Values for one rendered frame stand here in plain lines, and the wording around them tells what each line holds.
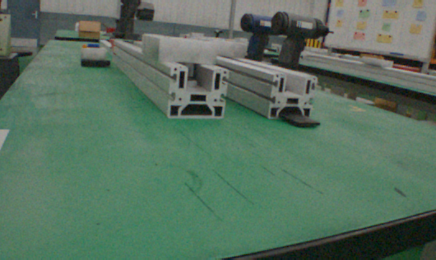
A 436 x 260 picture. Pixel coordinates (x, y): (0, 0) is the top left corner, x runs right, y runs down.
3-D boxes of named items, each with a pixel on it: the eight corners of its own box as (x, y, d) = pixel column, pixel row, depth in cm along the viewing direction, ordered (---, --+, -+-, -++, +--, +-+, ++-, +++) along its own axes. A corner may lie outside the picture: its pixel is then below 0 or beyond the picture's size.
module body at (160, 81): (113, 62, 126) (113, 39, 123) (139, 64, 130) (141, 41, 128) (167, 118, 56) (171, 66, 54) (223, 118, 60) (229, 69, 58)
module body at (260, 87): (162, 65, 134) (164, 43, 131) (186, 67, 138) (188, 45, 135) (267, 118, 64) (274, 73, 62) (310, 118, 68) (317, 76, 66)
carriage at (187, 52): (140, 65, 74) (142, 34, 72) (187, 68, 79) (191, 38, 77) (156, 76, 60) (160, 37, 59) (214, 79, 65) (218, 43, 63)
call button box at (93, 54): (80, 63, 114) (81, 45, 112) (109, 65, 118) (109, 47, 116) (81, 67, 107) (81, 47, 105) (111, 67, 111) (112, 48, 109)
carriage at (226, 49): (187, 58, 104) (189, 36, 102) (220, 62, 108) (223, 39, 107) (206, 65, 90) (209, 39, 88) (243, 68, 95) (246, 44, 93)
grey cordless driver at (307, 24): (258, 92, 93) (269, 10, 88) (313, 95, 102) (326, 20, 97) (274, 98, 87) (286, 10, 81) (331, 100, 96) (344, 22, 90)
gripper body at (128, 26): (140, 39, 129) (141, 19, 127) (113, 37, 125) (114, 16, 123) (137, 38, 135) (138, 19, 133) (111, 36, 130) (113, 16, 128)
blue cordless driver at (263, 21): (231, 79, 115) (238, 12, 109) (280, 81, 124) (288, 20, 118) (242, 82, 109) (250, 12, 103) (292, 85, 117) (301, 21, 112)
